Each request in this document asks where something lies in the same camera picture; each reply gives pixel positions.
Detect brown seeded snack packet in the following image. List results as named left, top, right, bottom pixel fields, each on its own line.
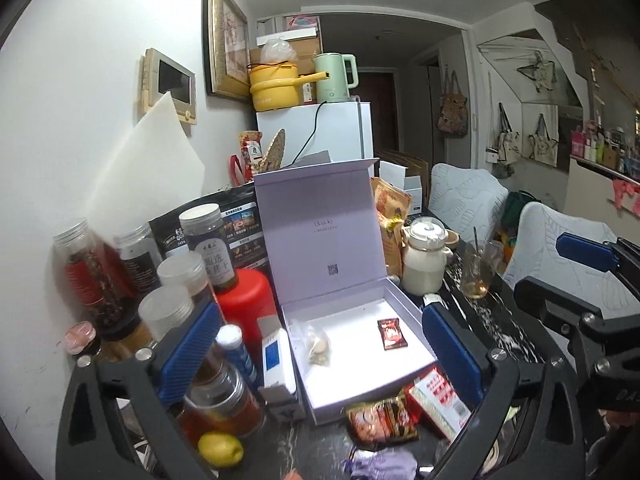
left=257, top=128, right=287, bottom=173

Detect white blue medicine box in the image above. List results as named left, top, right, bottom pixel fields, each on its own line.
left=257, top=316, right=307, bottom=421

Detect small dark red packet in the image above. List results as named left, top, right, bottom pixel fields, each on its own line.
left=377, top=318, right=409, bottom=351

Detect amber glass jar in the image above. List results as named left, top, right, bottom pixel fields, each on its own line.
left=177, top=345, right=266, bottom=443

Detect small white box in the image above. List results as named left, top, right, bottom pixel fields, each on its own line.
left=404, top=175, right=425, bottom=216

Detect black printed bag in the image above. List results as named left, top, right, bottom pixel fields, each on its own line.
left=148, top=183, right=273, bottom=281

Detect brown patterned tote bag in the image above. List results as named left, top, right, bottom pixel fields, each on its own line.
left=436, top=70, right=470, bottom=138

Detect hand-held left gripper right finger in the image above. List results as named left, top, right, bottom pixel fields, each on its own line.
left=421, top=296, right=587, bottom=480

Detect clear jar with dark label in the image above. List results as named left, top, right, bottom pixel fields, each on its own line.
left=112, top=222, right=163, bottom=293

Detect orange printed bag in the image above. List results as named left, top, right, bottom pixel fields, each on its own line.
left=371, top=176, right=412, bottom=221

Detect gold framed picture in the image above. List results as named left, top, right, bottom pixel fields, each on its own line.
left=202, top=0, right=252, bottom=101

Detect stacked cardboard boxes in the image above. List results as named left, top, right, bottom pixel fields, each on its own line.
left=248, top=14, right=323, bottom=106

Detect yellow lemon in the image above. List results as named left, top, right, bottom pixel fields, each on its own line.
left=197, top=431, right=245, bottom=469

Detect black power cable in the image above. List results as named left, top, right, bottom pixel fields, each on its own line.
left=289, top=100, right=331, bottom=167

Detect yellow electric pot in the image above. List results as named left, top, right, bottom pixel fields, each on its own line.
left=248, top=61, right=332, bottom=112

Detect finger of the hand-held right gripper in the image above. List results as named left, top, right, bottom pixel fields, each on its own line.
left=555, top=233, right=640, bottom=282
left=514, top=276, right=607, bottom=335

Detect leaf-pattern covered chair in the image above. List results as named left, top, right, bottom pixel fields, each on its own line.
left=429, top=162, right=510, bottom=243
left=501, top=202, right=640, bottom=318

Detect clear plastic bag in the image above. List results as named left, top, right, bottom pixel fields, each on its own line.
left=260, top=39, right=298, bottom=64

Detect white fridge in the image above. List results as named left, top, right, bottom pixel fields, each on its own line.
left=256, top=101, right=375, bottom=178

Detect red striped snack packet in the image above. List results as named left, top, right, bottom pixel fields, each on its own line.
left=237, top=131, right=264, bottom=181

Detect white printed tote bag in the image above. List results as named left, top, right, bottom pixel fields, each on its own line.
left=486, top=102, right=522, bottom=178
left=521, top=112, right=559, bottom=168
left=517, top=50, right=558, bottom=93

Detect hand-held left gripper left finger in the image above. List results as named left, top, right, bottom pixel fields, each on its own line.
left=55, top=301, right=226, bottom=480

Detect wall intercom panel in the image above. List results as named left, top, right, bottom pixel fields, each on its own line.
left=140, top=48, right=198, bottom=126

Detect glass cup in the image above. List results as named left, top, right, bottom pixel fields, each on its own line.
left=460, top=239, right=505, bottom=301

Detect purple cloth pouch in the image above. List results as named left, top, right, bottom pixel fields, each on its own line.
left=348, top=447, right=418, bottom=480

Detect white ceramic pot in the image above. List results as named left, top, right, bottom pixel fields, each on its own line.
left=401, top=216, right=456, bottom=297

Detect brown red snack packet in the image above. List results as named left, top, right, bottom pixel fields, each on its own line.
left=345, top=394, right=421, bottom=446

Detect green electric kettle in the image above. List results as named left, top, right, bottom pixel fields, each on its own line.
left=313, top=53, right=359, bottom=104

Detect dark wooden door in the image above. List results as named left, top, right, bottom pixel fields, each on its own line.
left=359, top=71, right=400, bottom=153

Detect frosted-lid plastic jar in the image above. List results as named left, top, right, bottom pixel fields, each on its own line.
left=137, top=285, right=196, bottom=343
left=156, top=251, right=211, bottom=306

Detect green bag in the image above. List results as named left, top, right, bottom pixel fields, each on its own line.
left=501, top=190, right=543, bottom=233

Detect row of cosmetic bottles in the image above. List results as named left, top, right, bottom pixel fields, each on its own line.
left=570, top=112, right=640, bottom=181

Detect red plastic canister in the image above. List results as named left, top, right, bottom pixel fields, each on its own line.
left=215, top=268, right=278, bottom=343

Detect lavender gift box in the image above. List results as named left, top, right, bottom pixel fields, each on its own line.
left=252, top=157, right=441, bottom=427

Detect red white sachet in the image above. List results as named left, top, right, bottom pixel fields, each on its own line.
left=404, top=367, right=472, bottom=442

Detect white foam board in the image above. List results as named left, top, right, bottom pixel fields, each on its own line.
left=97, top=91, right=207, bottom=241

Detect yellow paper bag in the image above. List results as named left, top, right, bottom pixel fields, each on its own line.
left=376, top=210, right=407, bottom=278

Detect flat cardboard boxes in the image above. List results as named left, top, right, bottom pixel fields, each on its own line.
left=375, top=149, right=431, bottom=201

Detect clear bag of white pieces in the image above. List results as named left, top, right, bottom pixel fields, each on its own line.
left=292, top=321, right=333, bottom=368

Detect clear jar of red dried fruit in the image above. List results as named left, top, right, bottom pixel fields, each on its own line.
left=52, top=217, right=136, bottom=338

